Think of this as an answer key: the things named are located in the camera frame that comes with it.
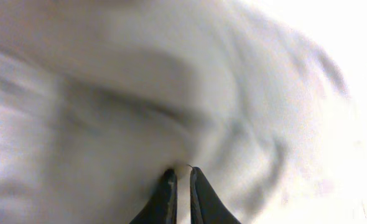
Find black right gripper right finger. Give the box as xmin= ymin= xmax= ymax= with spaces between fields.
xmin=190 ymin=167 xmax=241 ymax=224

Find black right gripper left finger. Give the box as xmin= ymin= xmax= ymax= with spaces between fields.
xmin=129 ymin=169 xmax=178 ymax=224

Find khaki grey shorts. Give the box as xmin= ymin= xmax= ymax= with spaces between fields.
xmin=0 ymin=1 xmax=367 ymax=223

